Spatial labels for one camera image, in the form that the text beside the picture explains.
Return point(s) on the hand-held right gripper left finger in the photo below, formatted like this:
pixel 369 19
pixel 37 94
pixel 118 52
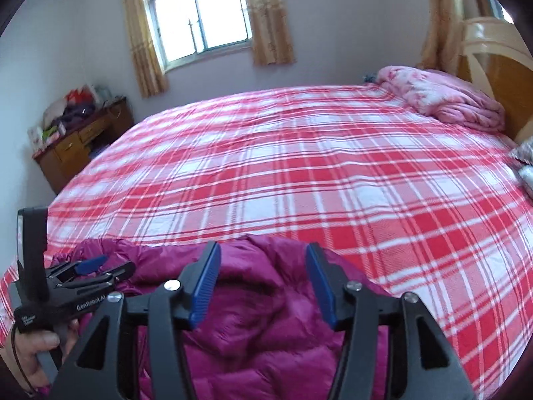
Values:
pixel 204 287

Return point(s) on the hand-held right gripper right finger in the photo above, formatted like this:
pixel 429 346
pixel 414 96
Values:
pixel 322 287

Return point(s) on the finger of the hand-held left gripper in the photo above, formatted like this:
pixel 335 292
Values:
pixel 89 266
pixel 108 278

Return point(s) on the magenta puffer jacket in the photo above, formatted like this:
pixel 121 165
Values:
pixel 258 308

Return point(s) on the person's left hand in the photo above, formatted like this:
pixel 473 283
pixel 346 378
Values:
pixel 25 354

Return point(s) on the brown wooden desk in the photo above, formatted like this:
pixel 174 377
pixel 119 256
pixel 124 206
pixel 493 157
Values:
pixel 70 154

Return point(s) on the white carton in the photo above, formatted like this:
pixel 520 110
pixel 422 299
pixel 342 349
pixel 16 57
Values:
pixel 35 137

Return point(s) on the bed with red plaid sheet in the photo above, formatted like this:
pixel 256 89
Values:
pixel 291 154

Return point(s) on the white plastic bag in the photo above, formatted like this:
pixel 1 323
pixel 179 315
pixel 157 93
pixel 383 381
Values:
pixel 55 109

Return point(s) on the dark purple cloth pile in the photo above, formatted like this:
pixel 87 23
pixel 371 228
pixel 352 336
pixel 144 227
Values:
pixel 79 113

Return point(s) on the red and white gift bag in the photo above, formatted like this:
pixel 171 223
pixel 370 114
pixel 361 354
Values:
pixel 78 96

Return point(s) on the folded pink blanket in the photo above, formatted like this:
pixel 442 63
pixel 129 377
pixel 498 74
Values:
pixel 449 96

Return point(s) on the yellow patterned curtain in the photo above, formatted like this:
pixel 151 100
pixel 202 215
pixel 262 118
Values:
pixel 268 21
pixel 143 41

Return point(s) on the grey floral pillow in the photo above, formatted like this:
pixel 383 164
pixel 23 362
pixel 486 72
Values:
pixel 528 181

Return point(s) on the striped pillow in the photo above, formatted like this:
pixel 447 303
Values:
pixel 524 150

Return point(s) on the small sliding window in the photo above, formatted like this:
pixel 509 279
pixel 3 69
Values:
pixel 195 12

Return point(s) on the wooden headboard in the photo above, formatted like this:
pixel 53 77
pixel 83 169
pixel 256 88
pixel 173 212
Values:
pixel 499 75

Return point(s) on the long pale yellow curtain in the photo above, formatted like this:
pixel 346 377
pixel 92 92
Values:
pixel 443 25

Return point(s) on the large side window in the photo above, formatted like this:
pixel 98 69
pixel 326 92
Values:
pixel 497 6

